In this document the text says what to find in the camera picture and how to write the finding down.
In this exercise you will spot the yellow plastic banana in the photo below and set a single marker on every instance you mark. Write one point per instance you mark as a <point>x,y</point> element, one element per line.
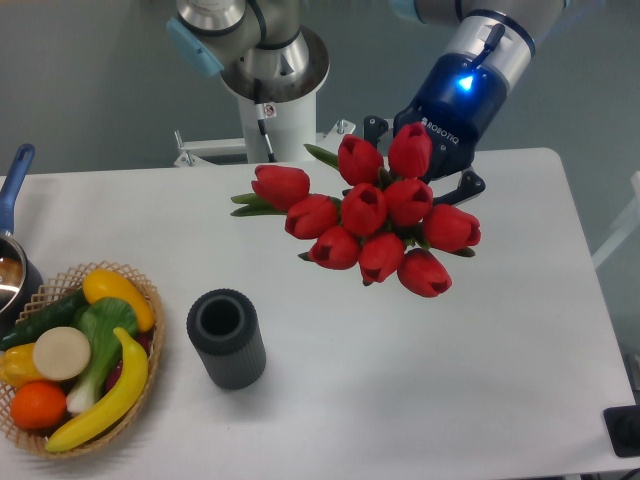
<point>111,407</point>

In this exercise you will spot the green plastic cucumber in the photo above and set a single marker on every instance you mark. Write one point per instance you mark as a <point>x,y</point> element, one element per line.
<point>57,314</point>

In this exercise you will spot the woven wicker basket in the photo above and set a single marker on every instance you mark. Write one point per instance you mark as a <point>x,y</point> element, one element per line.
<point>57,288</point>

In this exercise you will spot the black device at edge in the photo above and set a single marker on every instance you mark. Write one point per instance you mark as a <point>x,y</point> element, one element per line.
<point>622,424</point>

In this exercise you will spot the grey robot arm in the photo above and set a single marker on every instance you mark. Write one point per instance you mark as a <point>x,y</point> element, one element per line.
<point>274,66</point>

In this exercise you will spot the dark grey ribbed vase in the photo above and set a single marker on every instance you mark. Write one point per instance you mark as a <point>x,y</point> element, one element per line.
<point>223,327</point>

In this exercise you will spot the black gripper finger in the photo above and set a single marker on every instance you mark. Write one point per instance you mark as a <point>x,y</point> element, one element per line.
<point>378,132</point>
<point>469,186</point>

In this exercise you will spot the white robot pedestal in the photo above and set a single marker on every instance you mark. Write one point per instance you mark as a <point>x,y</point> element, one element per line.
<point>270,131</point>

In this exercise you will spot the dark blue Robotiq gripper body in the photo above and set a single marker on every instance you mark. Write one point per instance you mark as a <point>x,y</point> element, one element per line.
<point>466,88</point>

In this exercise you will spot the orange plastic orange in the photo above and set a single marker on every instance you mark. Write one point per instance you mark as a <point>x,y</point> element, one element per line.
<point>38,405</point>

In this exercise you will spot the yellow plastic bell pepper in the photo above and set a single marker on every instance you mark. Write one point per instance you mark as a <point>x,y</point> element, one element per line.
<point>17,366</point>

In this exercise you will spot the green plastic bok choy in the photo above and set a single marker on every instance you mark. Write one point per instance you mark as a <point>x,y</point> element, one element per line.
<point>97,322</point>

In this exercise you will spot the beige round slice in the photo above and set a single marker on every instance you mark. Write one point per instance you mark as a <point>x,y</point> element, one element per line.
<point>61,353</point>

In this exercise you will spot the red tulip bouquet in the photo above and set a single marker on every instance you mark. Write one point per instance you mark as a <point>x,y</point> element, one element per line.
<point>387,223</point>

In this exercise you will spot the yellow plastic squash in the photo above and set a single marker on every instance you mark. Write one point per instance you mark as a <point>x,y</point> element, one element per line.
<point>102,283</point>

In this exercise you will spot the blue handled saucepan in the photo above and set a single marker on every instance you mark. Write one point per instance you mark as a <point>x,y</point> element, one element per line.
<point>20,279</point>

